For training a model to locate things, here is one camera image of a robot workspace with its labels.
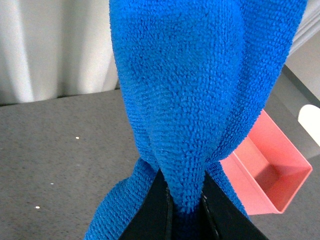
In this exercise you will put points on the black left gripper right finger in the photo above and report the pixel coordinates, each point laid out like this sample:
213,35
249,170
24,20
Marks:
220,219

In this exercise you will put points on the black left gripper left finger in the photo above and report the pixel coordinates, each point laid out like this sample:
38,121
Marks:
154,219

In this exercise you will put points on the blue microfiber cloth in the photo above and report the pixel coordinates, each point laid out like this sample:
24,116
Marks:
185,127

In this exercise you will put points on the pink plastic box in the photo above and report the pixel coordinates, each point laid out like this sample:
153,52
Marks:
266,170

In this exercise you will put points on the white curtain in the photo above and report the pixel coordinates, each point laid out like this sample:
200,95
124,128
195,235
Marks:
58,48

